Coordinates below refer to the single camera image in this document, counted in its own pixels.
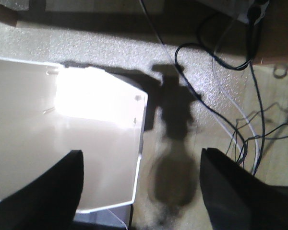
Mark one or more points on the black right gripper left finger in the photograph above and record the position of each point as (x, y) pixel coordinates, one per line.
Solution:
(50, 201)

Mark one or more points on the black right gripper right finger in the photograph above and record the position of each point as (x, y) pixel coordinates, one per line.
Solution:
(236, 200)

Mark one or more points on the white plastic trash bin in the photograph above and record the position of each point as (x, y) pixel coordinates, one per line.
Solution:
(48, 109)

